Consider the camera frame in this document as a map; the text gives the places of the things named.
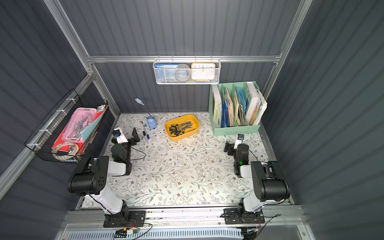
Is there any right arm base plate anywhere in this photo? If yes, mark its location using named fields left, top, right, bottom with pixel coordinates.
left=221, top=208, right=265, bottom=225

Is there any red folder in basket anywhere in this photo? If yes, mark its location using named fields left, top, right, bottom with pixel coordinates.
left=52, top=105, right=108, bottom=156

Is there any blue desk lamp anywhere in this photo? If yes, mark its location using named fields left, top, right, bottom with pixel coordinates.
left=135, top=98, right=157, bottom=130

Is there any green file organizer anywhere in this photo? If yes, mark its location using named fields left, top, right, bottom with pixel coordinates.
left=209, top=81, right=267, bottom=137

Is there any yellow storage tray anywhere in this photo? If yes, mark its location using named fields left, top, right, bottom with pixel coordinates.
left=165, top=115, right=200, bottom=142

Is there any blue marker pen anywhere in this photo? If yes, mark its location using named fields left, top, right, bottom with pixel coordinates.
left=144, top=124, right=150, bottom=140

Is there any clear tape roll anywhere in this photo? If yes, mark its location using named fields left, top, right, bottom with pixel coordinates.
left=52, top=142, right=80, bottom=156

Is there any blue box in basket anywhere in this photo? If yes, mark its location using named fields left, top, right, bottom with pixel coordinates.
left=154, top=63, right=179, bottom=79

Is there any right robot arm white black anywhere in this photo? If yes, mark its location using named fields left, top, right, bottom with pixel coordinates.
left=234, top=144, right=291, bottom=213

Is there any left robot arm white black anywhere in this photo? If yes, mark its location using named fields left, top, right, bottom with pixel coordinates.
left=68, top=128, right=141, bottom=228

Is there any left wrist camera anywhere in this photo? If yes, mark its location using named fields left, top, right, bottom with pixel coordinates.
left=112, top=128, right=128, bottom=144

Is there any white book in organizer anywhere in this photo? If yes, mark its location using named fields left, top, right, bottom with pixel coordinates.
left=246, top=82, right=261, bottom=125

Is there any black wire side basket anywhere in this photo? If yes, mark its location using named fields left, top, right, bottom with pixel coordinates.
left=25, top=89, right=109, bottom=164

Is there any black marker pen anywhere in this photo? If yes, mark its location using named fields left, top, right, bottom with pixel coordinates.
left=140, top=121, right=147, bottom=137

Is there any yellow white clock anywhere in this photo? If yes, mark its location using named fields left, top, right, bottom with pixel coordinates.
left=191, top=63, right=216, bottom=81

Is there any white wire hanging basket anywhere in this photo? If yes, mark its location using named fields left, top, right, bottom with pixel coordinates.
left=152, top=58, right=222, bottom=85

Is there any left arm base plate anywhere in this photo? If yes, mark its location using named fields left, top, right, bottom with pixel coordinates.
left=103, top=211, right=146, bottom=228

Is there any grey tape roll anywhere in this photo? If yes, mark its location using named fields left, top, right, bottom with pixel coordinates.
left=175, top=64, right=191, bottom=83

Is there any pink plastic tool case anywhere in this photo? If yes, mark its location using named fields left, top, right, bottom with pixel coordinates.
left=61, top=108, right=97, bottom=143

